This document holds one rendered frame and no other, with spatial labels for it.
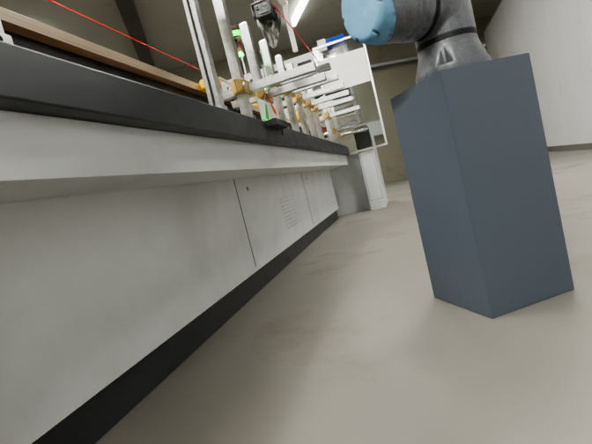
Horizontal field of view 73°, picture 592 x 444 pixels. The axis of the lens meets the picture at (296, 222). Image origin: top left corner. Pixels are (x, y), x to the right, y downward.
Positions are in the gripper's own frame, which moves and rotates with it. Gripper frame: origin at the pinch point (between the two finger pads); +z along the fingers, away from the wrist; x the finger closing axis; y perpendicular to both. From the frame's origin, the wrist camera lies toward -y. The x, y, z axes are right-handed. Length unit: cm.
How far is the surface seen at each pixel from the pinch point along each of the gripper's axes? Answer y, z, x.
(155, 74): 34.4, 8.4, -31.9
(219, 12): 8.3, -14.3, -15.0
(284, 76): 4.1, 13.2, 2.1
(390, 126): -825, -30, 35
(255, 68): -16.6, 0.5, -14.3
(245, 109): 8.4, 21.4, -14.6
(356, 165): -285, 46, -8
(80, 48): 65, 8, -32
